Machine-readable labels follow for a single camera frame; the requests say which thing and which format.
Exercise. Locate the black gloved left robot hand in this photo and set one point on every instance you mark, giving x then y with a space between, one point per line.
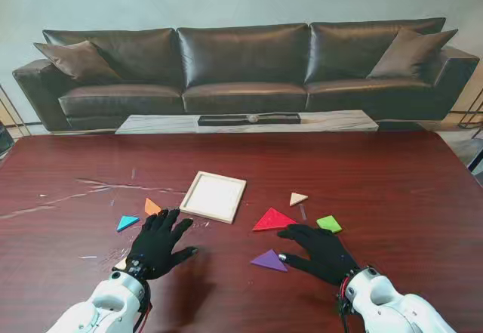
151 248

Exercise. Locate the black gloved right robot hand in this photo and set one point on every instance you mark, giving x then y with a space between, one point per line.
324 255

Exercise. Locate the large yellow tangram triangle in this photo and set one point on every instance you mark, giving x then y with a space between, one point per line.
120 264

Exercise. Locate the large red tangram triangle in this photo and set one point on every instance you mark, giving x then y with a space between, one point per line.
272 221

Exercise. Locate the square wooden puzzle tray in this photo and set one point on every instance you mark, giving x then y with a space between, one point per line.
213 197

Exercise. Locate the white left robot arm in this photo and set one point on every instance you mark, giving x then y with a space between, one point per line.
109 303

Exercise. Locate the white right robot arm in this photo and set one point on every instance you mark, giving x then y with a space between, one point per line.
392 303

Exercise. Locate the green tangram square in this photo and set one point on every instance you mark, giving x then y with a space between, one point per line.
329 223

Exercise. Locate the blue tangram triangle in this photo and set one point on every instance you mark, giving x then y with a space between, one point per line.
126 222

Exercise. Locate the orange tangram parallelogram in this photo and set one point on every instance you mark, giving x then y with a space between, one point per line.
151 207

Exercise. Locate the purple tangram triangle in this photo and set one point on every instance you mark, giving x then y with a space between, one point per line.
268 261

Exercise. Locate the clear tape strip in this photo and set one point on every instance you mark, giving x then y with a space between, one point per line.
303 212

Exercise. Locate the small natural wood triangle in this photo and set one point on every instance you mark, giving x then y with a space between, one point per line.
296 198

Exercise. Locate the grey marble coffee table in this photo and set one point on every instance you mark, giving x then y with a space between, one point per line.
158 123

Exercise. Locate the long black decorative tray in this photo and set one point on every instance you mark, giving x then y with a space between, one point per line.
222 120

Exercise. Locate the small glass ball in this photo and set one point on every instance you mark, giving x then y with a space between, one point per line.
253 118

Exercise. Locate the black chair edge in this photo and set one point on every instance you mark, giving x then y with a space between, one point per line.
4 140

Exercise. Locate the brown throw pillow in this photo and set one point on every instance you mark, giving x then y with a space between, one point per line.
79 61
411 55

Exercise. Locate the dark brown leather sofa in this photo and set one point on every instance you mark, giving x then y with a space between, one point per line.
241 65

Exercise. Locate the thin metal side table frame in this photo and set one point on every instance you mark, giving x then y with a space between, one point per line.
15 116
469 113

